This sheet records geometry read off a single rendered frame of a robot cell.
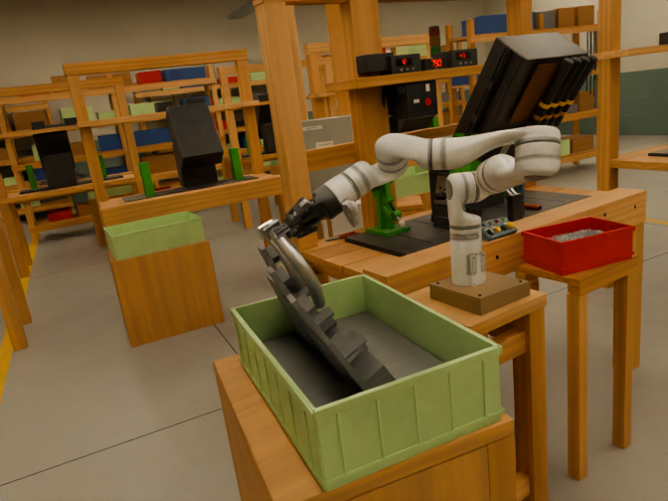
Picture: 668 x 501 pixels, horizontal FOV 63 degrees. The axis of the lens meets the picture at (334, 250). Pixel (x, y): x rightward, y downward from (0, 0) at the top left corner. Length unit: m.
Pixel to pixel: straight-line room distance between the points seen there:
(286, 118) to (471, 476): 1.50
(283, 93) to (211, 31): 10.13
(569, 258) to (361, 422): 1.17
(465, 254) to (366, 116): 0.99
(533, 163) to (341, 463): 0.71
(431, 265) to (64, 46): 10.55
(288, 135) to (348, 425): 1.43
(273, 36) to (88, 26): 9.86
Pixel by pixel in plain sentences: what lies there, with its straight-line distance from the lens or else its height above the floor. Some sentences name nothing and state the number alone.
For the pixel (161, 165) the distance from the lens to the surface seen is 8.88.
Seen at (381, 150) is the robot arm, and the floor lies 1.35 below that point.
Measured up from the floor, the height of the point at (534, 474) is 0.25.
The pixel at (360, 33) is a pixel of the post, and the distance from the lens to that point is 2.43.
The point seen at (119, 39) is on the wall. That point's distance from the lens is 11.98.
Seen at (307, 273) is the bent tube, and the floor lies 1.12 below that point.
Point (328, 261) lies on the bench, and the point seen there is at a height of 0.88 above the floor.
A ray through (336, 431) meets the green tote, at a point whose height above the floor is 0.90.
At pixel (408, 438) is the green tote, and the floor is 0.83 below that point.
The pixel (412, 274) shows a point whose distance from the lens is 1.84.
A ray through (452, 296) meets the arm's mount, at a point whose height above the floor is 0.88.
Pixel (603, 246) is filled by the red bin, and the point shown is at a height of 0.87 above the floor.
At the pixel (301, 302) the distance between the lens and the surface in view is 1.03.
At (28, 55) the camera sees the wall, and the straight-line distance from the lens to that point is 11.88.
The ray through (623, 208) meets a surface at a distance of 2.74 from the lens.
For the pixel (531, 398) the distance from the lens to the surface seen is 1.82.
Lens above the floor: 1.48
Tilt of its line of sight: 16 degrees down
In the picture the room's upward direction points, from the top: 7 degrees counter-clockwise
